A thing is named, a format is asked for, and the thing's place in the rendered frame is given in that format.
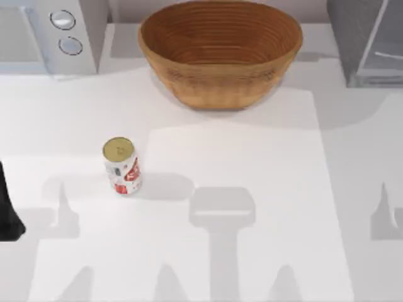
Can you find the round grey microwave knob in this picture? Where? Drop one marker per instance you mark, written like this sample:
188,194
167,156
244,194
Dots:
62,19
70,45

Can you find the red and white can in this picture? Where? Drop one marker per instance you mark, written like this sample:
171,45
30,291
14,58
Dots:
123,171

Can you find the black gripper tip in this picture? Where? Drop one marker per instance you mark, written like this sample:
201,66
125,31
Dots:
7,217

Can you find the pale microwave oven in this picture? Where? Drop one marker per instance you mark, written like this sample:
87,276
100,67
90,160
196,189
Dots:
47,41

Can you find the brown wicker basket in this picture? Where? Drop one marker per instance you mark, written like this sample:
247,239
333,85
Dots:
220,53

